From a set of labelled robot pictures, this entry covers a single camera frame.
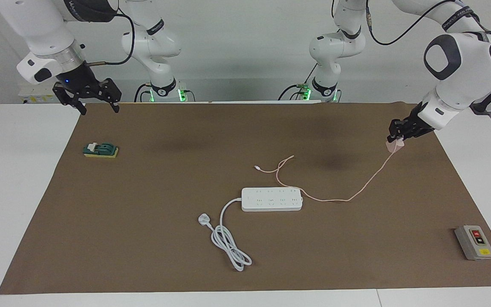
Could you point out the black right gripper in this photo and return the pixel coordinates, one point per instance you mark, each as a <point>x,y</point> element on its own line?
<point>81,83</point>

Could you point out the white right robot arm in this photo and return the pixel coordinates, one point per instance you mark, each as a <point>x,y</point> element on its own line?
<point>45,30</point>

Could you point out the brown table mat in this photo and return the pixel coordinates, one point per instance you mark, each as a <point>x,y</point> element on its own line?
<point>356,247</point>

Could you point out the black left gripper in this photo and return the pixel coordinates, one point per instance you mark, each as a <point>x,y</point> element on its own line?
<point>418,125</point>

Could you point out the white box with yellow labels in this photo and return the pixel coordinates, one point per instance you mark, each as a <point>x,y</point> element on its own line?
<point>30,99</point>

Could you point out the pink charger adapter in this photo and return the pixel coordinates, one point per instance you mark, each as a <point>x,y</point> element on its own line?
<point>394,147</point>

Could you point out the grey switch box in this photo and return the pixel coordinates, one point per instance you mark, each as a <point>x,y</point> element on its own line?
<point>475,243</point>

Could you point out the green knife switch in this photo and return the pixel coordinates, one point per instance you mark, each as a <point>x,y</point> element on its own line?
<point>105,150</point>

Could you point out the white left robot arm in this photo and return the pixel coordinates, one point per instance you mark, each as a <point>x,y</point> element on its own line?
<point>467,64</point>

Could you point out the white power strip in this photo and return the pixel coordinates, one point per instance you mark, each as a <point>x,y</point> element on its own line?
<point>271,199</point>

